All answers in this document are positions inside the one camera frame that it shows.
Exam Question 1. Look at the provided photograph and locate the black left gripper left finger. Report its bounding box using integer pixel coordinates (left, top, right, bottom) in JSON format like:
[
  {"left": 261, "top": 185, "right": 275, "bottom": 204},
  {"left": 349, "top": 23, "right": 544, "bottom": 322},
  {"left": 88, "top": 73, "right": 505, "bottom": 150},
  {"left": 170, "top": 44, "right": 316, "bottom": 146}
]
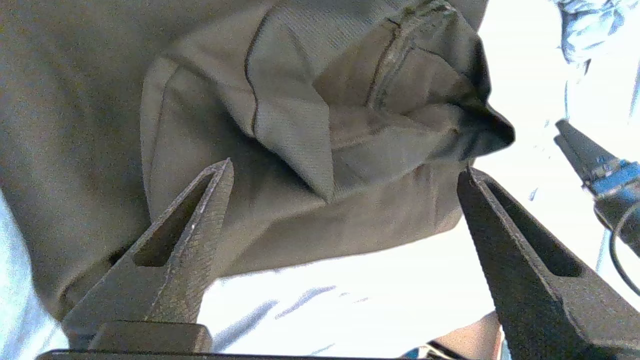
[{"left": 61, "top": 158, "right": 235, "bottom": 351}]

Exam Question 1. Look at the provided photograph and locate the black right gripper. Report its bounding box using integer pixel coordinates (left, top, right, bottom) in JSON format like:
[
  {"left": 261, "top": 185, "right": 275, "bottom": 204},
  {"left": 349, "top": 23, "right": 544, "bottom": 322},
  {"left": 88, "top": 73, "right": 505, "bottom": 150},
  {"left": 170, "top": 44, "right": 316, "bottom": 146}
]
[{"left": 554, "top": 119, "right": 640, "bottom": 258}]

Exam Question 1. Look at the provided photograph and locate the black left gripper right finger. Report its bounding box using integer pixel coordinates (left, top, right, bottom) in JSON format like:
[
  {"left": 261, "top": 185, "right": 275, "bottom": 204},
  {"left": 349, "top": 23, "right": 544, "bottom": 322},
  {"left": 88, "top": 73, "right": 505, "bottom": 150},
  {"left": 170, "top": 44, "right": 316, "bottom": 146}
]
[{"left": 456, "top": 166, "right": 640, "bottom": 360}]

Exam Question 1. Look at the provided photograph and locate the black zip hoodie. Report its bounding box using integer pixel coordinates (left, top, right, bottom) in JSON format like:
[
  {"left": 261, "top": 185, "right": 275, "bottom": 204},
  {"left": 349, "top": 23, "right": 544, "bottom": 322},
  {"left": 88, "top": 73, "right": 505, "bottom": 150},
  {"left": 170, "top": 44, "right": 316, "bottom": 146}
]
[{"left": 0, "top": 0, "right": 516, "bottom": 321}]

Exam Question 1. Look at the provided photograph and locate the rumpled blue duvet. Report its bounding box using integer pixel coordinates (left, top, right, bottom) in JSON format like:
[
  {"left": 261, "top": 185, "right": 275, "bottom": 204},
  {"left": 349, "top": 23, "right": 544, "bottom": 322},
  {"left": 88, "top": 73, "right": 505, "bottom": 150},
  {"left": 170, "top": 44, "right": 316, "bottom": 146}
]
[{"left": 555, "top": 0, "right": 640, "bottom": 63}]

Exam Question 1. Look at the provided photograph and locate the blue bed sheet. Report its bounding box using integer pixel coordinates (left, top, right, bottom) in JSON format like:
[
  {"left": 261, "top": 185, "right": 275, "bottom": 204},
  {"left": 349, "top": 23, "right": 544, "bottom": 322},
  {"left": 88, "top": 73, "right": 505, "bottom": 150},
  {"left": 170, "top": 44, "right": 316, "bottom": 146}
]
[{"left": 0, "top": 0, "right": 640, "bottom": 360}]

